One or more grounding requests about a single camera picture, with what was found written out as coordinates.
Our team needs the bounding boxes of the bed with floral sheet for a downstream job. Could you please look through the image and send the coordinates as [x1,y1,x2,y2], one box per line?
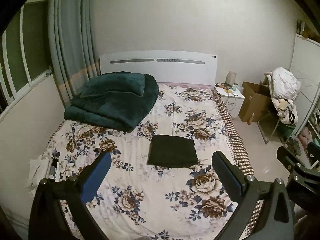
[29,82,255,240]

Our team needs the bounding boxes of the dark garment with white stripes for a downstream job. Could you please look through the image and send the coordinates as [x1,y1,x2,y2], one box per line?
[147,134,200,169]

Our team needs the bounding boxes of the pile of white clothes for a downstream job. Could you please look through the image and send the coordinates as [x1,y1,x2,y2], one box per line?
[26,155,60,193]

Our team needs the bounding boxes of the person's right forearm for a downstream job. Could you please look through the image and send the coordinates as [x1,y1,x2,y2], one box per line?
[294,206,320,240]

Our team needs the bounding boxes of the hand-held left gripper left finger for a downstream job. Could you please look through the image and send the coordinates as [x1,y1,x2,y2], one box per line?
[29,152,112,240]

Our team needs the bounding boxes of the white wardrobe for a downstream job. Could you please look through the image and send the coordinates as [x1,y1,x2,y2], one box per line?
[289,33,320,136]

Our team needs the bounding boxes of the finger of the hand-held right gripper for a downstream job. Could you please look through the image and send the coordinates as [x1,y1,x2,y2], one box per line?
[276,146,314,173]
[307,142,320,167]

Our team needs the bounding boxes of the thin metal rod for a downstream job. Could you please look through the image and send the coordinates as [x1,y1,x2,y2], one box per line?
[171,101,176,137]

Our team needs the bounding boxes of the grey-blue curtain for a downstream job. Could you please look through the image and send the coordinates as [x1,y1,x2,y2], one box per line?
[47,0,101,108]

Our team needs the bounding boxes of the brown cardboard box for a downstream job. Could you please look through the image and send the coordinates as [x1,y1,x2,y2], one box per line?
[238,81,273,123]

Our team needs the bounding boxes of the white nightstand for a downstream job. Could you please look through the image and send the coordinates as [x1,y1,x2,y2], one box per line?
[214,83,245,119]

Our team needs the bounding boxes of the dark green blanket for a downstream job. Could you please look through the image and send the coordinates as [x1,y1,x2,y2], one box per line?
[64,72,159,133]

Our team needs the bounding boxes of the dark green pillow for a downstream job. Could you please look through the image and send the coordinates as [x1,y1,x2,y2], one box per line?
[80,73,146,97]

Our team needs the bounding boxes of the white clothes heap on chair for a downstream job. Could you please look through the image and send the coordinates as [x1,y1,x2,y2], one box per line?
[265,67,301,126]

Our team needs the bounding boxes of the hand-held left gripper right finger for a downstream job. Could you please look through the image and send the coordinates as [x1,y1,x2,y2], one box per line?
[212,151,302,240]

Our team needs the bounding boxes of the beige table lamp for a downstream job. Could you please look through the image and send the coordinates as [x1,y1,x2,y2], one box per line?
[226,71,237,87]

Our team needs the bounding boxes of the window with white frame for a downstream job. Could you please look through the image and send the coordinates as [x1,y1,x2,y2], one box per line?
[0,1,54,112]

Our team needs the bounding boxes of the metal frame chair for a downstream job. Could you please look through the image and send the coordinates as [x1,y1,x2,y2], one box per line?
[257,109,296,145]

